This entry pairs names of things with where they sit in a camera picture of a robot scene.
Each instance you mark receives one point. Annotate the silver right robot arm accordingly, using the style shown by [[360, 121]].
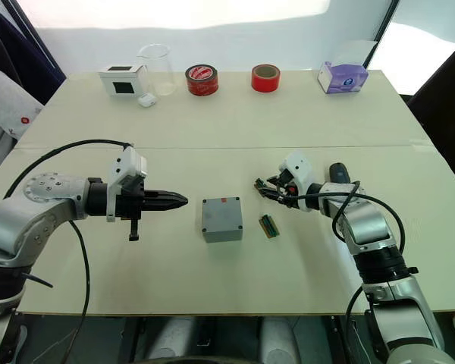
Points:
[[364, 223]]

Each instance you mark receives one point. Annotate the white box with black squares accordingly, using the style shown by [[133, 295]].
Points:
[[123, 81]]

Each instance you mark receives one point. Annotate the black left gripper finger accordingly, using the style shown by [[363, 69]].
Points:
[[165, 196], [165, 206]]

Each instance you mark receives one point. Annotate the grey rounded shape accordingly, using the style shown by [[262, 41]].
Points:
[[277, 341], [172, 341]]

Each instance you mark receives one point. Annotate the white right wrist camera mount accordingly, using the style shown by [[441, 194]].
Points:
[[297, 165]]

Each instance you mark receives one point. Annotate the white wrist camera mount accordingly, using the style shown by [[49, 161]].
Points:
[[127, 163], [297, 165]]

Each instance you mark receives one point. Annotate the grey plastic junction box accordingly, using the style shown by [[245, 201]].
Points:
[[221, 216]]

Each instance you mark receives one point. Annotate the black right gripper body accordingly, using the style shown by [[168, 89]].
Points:
[[287, 180]]

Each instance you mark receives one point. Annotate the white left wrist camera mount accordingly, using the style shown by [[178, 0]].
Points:
[[127, 163]]

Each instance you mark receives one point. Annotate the small white earbud case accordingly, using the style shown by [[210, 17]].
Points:
[[146, 101]]

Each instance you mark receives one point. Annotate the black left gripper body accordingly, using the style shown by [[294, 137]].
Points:
[[130, 199]]

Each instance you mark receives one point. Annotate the dark red printed tape roll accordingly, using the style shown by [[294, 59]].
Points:
[[201, 81]]

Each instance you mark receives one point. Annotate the bright red tape roll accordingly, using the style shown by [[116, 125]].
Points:
[[266, 81]]

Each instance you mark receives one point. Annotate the purple tissue box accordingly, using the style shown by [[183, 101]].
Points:
[[341, 79]]

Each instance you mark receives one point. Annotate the small green circuit board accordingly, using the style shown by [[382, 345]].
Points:
[[269, 226], [259, 184]]

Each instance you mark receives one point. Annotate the clear glass beaker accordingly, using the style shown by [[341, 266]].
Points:
[[157, 72]]

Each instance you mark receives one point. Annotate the person in white shirt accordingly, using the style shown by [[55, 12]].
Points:
[[2, 113]]

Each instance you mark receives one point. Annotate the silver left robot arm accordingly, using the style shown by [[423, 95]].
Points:
[[22, 223]]

